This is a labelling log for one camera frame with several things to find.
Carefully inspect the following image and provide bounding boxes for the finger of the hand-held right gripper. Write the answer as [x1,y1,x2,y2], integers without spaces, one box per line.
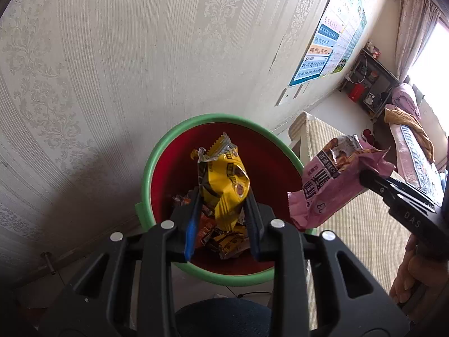
[359,169,438,206]
[381,190,436,214]

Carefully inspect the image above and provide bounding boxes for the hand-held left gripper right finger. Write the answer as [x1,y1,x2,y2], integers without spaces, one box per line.
[242,191,412,337]

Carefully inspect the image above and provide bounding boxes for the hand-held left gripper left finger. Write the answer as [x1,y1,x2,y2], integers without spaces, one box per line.
[38,186,206,337]

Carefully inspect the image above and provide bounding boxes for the yellow orange wrapper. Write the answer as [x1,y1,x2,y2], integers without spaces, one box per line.
[207,225,250,259]

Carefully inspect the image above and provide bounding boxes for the yellow snack wrapper brown logo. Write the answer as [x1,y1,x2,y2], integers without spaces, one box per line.
[191,133,250,232]

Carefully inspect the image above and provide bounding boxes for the large pink snack bag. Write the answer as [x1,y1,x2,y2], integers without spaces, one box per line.
[288,134,395,231]

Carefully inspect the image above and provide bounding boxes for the red bin with green rim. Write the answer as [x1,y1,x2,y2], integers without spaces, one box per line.
[135,113,318,286]

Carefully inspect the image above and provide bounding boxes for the person's right hand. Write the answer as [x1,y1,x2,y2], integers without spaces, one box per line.
[389,233,449,306]

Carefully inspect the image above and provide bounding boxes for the pink bed sheet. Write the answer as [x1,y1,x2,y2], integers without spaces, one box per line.
[391,123,425,183]

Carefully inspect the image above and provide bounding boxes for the yellow brown blanket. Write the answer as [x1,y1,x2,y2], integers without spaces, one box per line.
[384,107,435,162]

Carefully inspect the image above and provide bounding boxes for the pink pillow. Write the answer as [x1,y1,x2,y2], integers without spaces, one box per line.
[391,83,421,120]

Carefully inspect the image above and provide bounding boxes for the black round stool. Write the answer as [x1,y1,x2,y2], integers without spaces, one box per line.
[175,298,274,337]

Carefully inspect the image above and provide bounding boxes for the red box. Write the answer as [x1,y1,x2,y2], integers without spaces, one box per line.
[348,83,365,102]

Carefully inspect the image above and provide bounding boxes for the dark shelf unit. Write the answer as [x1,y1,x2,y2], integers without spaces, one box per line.
[338,48,400,122]

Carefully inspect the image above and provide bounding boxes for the small boxes on shelf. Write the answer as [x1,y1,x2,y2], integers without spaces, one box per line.
[365,40,381,59]

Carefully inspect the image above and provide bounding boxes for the bright window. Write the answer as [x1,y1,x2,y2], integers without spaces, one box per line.
[409,17,449,89]

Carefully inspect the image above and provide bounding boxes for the metal door stop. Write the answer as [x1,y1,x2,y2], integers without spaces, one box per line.
[41,252,57,275]

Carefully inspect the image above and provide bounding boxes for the sheer patterned curtain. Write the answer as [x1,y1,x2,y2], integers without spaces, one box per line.
[395,0,443,82]

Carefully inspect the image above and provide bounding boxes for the black floor cable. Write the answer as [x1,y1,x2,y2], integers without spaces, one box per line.
[224,285,273,300]

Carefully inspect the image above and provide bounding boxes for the blue letter wall poster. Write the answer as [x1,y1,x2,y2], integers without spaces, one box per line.
[288,16,343,88]

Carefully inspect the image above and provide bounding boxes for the green bordered wall poster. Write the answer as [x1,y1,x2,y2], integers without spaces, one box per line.
[331,7,368,75]

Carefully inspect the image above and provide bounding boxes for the white chart wall poster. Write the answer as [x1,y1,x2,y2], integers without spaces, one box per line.
[321,0,362,76]

